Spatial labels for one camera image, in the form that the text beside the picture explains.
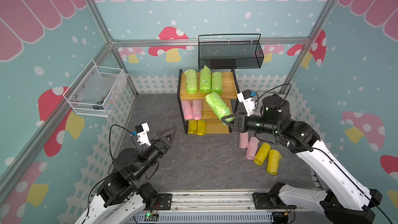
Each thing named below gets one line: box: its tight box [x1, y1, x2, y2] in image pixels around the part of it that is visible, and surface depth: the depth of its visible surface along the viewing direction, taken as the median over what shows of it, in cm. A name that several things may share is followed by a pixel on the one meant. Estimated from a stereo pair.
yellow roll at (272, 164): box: [266, 149, 281, 176], surface depth 85 cm
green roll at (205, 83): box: [199, 65, 212, 94], surface depth 75 cm
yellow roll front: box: [196, 119, 206, 136], surface depth 99 cm
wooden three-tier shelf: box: [177, 68, 239, 135], surface depth 77 cm
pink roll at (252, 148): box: [245, 136, 260, 161], surface depth 89 cm
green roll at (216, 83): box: [210, 71, 223, 96], surface depth 75 cm
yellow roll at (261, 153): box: [253, 142, 272, 166], surface depth 87 cm
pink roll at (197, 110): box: [192, 100, 203, 121], surface depth 85 cm
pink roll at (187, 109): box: [180, 100, 193, 120], surface depth 86 cm
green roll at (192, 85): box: [183, 68, 198, 94], surface depth 76 cm
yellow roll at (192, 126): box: [188, 119, 198, 135], surface depth 98 cm
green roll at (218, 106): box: [205, 92, 235, 126], surface depth 60 cm
